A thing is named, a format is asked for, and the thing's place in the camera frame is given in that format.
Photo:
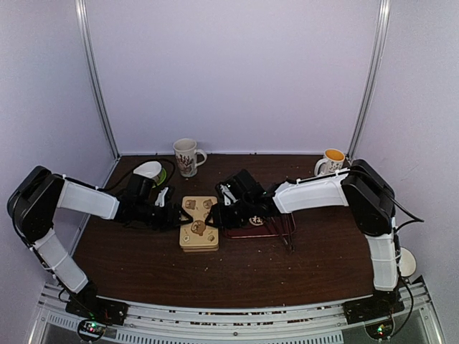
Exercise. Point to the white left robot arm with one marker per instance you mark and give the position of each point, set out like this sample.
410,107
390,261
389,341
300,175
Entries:
32,209

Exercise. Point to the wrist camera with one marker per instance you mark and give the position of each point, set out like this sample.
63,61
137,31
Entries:
164,196
224,194

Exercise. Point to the right aluminium frame post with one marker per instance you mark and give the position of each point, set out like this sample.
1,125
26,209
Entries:
380,39

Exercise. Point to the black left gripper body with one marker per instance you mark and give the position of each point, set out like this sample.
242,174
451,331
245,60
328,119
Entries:
158,220

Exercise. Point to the floral mug beige inside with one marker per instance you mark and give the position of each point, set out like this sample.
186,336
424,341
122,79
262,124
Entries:
188,156

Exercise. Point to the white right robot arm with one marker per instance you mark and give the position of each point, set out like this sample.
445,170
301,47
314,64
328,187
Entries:
359,187

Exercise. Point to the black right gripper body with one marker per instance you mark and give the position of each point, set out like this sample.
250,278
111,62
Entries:
237,216

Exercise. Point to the metal tongs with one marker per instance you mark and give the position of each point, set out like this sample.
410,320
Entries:
283,227

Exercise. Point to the red lacquer tray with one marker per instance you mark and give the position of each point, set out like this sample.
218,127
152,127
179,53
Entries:
254,228

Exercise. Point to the beige tin box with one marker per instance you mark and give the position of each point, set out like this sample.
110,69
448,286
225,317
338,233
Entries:
201,249

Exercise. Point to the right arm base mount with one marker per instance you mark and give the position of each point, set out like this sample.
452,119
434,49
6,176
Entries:
364,310

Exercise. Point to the bear print tin lid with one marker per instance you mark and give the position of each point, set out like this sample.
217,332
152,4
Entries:
198,234

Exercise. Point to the white cup near arm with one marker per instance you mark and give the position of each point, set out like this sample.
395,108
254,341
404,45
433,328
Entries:
407,263

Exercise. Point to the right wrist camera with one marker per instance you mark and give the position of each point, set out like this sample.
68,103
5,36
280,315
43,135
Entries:
224,194

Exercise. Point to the white bowl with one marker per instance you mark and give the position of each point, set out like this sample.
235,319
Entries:
148,169

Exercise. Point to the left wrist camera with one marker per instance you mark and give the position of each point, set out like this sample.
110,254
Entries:
164,196

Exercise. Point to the aluminium frame post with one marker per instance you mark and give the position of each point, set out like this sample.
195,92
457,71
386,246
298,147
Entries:
380,39
83,22

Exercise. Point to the metal front rail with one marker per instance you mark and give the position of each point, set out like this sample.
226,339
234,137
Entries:
327,322

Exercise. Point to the green saucer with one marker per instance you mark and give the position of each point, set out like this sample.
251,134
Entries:
161,177

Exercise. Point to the left aluminium frame post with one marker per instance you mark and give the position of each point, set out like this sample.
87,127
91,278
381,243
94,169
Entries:
83,22

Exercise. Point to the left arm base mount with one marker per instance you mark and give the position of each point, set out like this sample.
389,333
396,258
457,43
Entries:
105,311

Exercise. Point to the white mug yellow inside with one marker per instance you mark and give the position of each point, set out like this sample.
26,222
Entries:
331,161

